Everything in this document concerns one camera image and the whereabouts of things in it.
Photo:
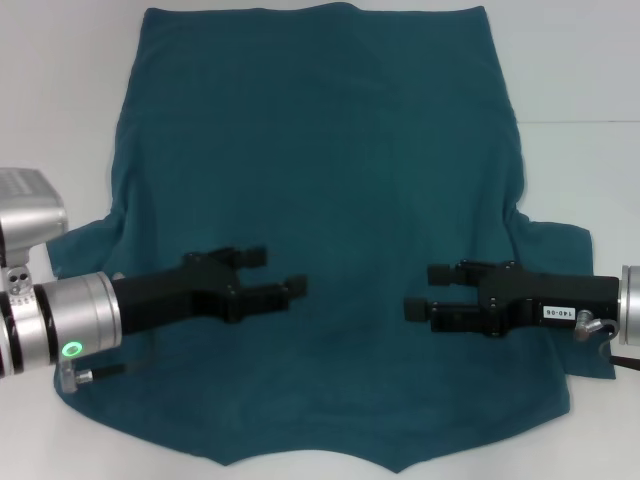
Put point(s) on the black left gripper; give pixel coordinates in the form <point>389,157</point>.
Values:
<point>170,300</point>

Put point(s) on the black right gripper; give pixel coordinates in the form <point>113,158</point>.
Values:
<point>565,295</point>

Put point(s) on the teal blue t-shirt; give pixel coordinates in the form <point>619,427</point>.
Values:
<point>330,150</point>

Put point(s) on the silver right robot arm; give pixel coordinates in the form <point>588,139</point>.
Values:
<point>631,305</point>

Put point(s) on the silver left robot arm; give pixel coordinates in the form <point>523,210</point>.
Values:
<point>75,315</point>

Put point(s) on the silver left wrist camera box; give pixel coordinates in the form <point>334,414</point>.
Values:
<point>30,215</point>

